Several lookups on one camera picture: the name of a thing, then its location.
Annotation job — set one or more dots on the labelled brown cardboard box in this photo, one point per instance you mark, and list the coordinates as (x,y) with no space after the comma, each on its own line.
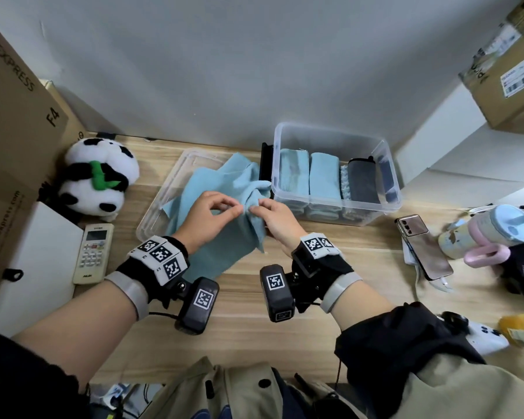
(511,91)

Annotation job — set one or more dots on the black wrist brace with markers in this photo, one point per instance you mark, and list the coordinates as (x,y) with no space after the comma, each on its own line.
(327,270)
(153,274)

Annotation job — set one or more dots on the white game controller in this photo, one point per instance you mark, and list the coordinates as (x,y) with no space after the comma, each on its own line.
(489,338)

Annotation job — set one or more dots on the panda plush toy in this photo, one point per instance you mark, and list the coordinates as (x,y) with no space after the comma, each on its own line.
(100,157)

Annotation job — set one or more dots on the white remote control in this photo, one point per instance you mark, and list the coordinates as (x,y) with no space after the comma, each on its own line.
(94,255)

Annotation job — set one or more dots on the white shelf unit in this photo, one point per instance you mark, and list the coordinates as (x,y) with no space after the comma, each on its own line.
(445,143)

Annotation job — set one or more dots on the person's right forearm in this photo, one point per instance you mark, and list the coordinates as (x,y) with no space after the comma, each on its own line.
(362,307)

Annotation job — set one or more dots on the white paper sheet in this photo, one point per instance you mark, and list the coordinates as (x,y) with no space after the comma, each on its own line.
(39,266)

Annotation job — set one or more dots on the light blue towel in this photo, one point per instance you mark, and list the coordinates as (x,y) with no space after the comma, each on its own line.
(297,209)
(218,257)
(325,213)
(294,174)
(325,176)

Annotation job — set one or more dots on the beige coat with black buttons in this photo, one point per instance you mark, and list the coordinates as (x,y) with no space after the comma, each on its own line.
(244,392)

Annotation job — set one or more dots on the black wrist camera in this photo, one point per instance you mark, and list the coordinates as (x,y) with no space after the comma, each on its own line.
(198,305)
(277,296)

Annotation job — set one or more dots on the person's left forearm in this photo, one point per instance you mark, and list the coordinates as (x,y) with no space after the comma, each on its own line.
(78,336)

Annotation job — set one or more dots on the white power bank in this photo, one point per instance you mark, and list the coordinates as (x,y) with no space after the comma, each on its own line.
(408,255)

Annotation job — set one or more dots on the grey striped towel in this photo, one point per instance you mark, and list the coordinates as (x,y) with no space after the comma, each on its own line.
(345,183)

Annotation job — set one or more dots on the clear plastic storage box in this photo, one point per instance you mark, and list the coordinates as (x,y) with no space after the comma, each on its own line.
(332,135)

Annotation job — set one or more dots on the rose gold smartphone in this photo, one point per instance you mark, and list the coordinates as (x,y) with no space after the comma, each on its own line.
(428,253)

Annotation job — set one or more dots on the plain brown cardboard box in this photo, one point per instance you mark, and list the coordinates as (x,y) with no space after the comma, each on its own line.
(13,139)

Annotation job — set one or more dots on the white power strip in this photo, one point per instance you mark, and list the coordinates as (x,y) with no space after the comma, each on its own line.
(115,393)

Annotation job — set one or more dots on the black round plug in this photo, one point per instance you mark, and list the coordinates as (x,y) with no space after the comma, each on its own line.
(454,320)

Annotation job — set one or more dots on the person's right hand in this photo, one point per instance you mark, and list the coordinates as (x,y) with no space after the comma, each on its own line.
(279,222)

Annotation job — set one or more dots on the person's left hand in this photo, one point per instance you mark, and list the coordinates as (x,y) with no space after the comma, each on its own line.
(201,226)

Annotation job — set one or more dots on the dark blue grey cloth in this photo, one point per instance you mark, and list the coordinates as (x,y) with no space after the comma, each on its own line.
(363,181)

